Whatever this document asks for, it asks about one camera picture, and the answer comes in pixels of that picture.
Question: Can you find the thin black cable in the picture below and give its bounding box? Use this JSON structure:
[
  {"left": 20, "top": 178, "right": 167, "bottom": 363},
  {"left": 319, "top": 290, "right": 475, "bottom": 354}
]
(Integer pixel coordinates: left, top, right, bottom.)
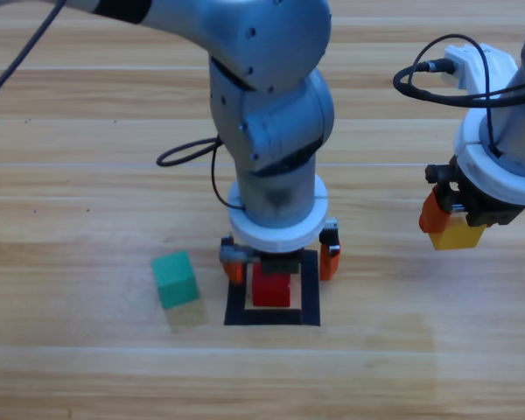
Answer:
[{"left": 210, "top": 139, "right": 249, "bottom": 214}]

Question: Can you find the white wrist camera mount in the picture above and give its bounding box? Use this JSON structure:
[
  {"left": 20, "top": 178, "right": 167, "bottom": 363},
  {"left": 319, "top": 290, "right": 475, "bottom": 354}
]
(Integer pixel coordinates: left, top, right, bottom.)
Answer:
[
  {"left": 227, "top": 173, "right": 329, "bottom": 254},
  {"left": 444, "top": 42, "right": 525, "bottom": 207}
]

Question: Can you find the thick black cable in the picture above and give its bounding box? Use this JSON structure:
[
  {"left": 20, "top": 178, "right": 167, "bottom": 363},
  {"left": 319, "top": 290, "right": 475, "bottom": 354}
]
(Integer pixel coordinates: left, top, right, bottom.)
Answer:
[
  {"left": 392, "top": 33, "right": 525, "bottom": 158},
  {"left": 156, "top": 136, "right": 223, "bottom": 168}
]

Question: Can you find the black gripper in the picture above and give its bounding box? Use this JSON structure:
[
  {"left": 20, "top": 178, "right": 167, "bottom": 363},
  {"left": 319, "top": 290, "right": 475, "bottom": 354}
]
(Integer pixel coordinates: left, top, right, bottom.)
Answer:
[
  {"left": 418, "top": 155, "right": 525, "bottom": 235},
  {"left": 220, "top": 220, "right": 342, "bottom": 286}
]

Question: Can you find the black tape square outline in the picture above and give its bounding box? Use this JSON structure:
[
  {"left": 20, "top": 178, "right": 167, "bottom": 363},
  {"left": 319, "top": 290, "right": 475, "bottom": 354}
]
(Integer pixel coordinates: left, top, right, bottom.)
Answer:
[{"left": 223, "top": 248, "right": 322, "bottom": 328}]

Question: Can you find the red wooden block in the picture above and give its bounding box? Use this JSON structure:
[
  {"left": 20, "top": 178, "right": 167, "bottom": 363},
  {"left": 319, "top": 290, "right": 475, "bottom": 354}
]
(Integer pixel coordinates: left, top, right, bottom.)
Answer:
[{"left": 251, "top": 266, "right": 292, "bottom": 308}]

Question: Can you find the green wooden block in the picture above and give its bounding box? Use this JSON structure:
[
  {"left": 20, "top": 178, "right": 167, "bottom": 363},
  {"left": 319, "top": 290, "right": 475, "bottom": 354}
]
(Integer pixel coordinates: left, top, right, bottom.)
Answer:
[{"left": 150, "top": 250, "right": 200, "bottom": 311}]

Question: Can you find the grey hanging cable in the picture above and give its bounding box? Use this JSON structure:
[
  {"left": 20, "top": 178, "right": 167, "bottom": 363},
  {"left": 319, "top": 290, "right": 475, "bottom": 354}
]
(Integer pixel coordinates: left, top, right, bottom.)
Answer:
[{"left": 0, "top": 0, "right": 69, "bottom": 110}]

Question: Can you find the yellow wooden block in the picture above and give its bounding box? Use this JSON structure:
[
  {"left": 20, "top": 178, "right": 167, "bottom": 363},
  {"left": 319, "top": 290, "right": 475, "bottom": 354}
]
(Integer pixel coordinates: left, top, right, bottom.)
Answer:
[{"left": 427, "top": 213, "right": 487, "bottom": 251}]

